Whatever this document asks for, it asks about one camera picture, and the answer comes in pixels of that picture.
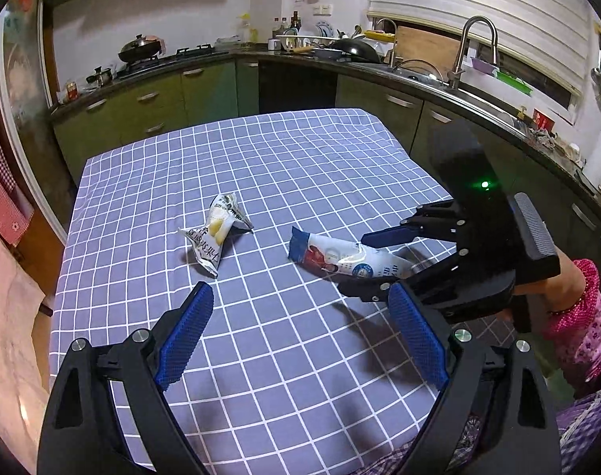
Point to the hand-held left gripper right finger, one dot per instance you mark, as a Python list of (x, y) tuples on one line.
[(419, 336)]

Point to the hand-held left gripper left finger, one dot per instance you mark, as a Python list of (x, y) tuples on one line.
[(186, 336)]

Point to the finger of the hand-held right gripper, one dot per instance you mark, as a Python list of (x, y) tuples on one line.
[(394, 235), (369, 291)]

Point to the blue and white snack wrapper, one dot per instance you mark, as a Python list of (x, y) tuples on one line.
[(349, 260)]

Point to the white and yellow snack wrapper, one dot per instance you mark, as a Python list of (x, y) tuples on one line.
[(216, 227)]

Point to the person's right forearm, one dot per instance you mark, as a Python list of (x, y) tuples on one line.
[(587, 316)]

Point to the grey dish rag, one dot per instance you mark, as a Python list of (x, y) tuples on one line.
[(542, 138)]

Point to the red box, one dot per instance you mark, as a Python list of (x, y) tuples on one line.
[(542, 121)]

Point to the blue checked tablecloth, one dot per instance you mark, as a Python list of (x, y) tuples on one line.
[(280, 168)]

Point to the green tray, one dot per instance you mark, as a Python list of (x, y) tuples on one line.
[(513, 81)]

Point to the purple tray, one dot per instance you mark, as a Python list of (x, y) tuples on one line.
[(483, 64)]

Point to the glass pot lid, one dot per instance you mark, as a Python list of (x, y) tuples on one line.
[(414, 62)]

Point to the black built-in appliance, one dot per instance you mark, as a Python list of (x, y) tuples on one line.
[(295, 89)]

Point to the wooden cutting board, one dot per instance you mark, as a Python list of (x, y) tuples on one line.
[(424, 49)]

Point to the tall steel faucet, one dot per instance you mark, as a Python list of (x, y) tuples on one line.
[(462, 49)]

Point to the black wok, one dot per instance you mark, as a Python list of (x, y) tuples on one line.
[(354, 49)]

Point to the small steel faucet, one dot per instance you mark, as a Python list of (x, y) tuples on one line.
[(395, 39)]

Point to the hanging steel ladle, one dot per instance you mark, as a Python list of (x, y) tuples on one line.
[(597, 75)]

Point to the wooden rolling pin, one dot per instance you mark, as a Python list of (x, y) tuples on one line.
[(300, 50)]

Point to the dish rack with dishes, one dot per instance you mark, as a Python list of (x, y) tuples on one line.
[(310, 34)]

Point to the white cup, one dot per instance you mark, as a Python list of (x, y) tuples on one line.
[(274, 45)]

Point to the green kitchen cabinets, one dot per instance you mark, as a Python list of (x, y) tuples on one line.
[(206, 89)]

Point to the yellow bottle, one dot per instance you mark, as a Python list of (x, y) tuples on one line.
[(251, 29)]

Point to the red can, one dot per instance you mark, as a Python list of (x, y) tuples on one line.
[(72, 92)]

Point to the small lidded pot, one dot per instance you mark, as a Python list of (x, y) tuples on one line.
[(100, 78)]

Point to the silver refrigerator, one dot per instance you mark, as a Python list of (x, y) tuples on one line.
[(28, 109)]

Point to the black gas stove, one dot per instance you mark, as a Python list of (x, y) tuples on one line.
[(181, 57)]

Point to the wok with lid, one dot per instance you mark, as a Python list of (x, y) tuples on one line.
[(139, 49)]

